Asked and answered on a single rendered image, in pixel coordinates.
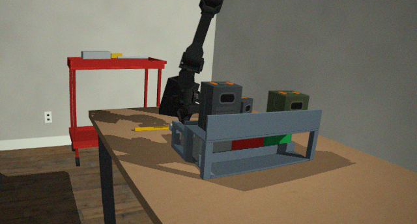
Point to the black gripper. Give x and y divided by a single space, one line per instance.
184 107

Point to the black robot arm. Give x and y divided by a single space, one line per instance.
193 57

